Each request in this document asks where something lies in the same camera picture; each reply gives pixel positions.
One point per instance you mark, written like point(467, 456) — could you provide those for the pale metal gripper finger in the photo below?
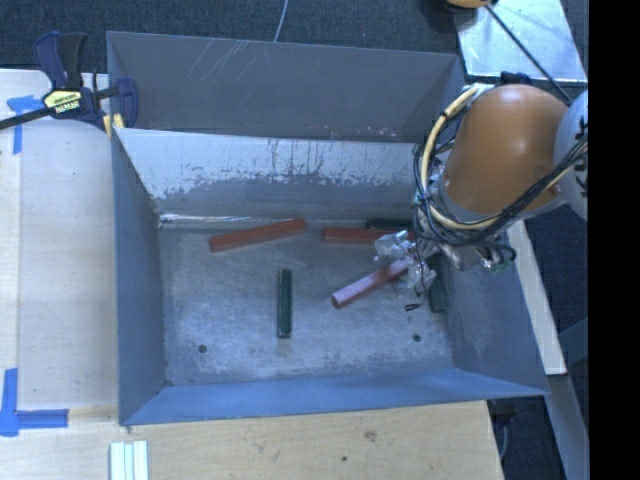
point(392, 248)
point(416, 275)

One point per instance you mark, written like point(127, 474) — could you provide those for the dark green flat block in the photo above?
point(387, 223)
point(438, 295)
point(284, 304)

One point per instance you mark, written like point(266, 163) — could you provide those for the grey metal bin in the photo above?
point(240, 93)

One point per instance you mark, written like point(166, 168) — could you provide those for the red-brown block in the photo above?
point(257, 235)
point(365, 287)
point(350, 235)

